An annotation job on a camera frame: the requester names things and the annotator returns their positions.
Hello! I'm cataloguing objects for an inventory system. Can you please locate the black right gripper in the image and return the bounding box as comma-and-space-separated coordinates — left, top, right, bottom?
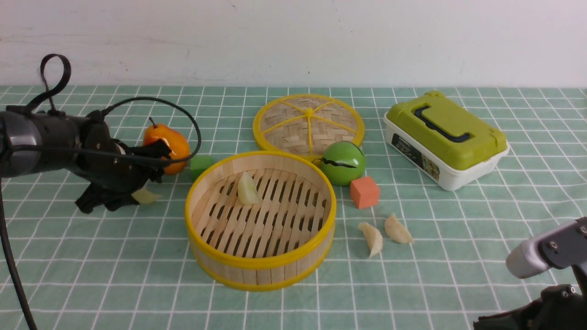
473, 284, 587, 330

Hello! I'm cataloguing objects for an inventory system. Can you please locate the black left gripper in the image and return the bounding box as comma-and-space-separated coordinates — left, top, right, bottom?
75, 110, 171, 215

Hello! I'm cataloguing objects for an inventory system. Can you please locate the dumpling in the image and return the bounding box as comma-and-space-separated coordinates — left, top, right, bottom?
131, 187, 162, 205
237, 171, 261, 205
358, 222, 383, 258
384, 214, 415, 244

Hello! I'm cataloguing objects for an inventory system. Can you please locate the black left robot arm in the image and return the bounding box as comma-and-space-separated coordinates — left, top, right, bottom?
1, 106, 171, 214

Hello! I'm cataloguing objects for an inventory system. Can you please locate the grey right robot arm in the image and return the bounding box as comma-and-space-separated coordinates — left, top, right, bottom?
473, 217, 587, 330

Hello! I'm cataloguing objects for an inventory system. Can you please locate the bamboo steamer tray yellow rim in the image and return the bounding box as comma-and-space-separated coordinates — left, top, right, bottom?
184, 151, 336, 291

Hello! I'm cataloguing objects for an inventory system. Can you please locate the woven bamboo steamer lid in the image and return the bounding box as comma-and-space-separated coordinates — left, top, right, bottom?
252, 94, 365, 161

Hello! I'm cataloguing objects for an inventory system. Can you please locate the orange red toy pear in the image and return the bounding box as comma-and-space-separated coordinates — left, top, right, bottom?
142, 117, 190, 160

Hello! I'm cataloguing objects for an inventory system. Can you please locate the green foam cube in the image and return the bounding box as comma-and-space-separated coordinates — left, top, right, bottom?
189, 154, 215, 181

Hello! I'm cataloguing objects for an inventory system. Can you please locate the green lidded white box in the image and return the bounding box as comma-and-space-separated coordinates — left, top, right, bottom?
383, 90, 510, 191

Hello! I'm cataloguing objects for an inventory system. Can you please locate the green toy apple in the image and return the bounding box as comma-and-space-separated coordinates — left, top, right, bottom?
319, 141, 366, 187

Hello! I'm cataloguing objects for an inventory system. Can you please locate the orange foam cube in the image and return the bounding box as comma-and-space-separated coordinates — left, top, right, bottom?
349, 176, 380, 209

